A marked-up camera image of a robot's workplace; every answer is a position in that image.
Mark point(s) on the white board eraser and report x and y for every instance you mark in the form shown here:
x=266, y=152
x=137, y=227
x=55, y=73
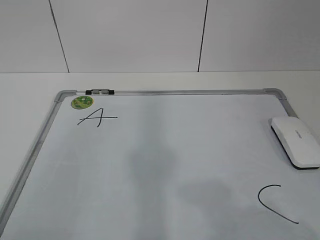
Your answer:
x=298, y=142

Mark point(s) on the round green magnet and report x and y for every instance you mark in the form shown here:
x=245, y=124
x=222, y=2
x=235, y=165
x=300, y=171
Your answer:
x=82, y=102

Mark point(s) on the white board with grey frame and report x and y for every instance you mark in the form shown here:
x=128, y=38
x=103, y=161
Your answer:
x=163, y=165

